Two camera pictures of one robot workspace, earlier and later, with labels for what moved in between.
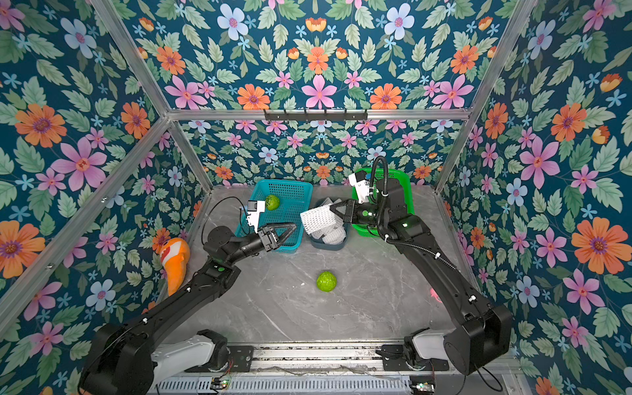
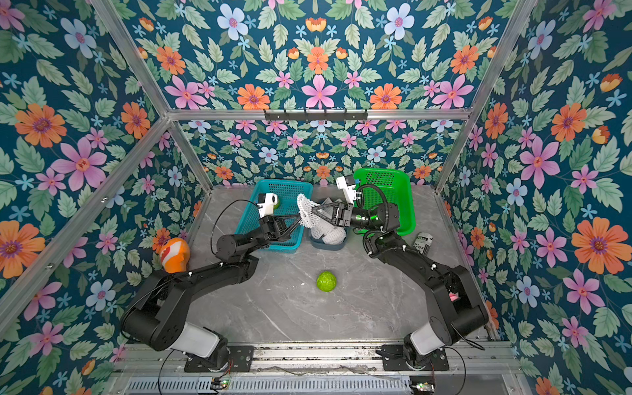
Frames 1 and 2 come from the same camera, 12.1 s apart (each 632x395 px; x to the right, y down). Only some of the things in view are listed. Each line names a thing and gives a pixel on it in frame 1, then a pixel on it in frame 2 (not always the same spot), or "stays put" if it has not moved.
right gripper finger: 347,216 → 326,213
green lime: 326,281 stays put
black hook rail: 315,115 stays put
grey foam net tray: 318,243 stays put
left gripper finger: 271,226 → 285,217
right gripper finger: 350,206 → 321,208
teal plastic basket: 285,200 stays put
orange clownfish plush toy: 175,255 stays put
